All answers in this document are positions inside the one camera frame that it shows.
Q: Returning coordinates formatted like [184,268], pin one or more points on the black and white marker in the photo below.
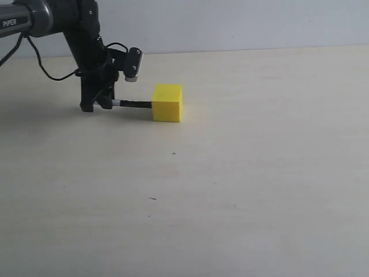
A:
[131,103]

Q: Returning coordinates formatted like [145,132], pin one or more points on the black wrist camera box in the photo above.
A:
[132,64]

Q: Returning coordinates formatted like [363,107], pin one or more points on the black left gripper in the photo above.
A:
[102,63]

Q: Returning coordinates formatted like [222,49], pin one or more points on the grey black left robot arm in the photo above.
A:
[78,21]

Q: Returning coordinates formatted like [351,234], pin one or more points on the yellow foam cube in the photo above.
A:
[167,103]

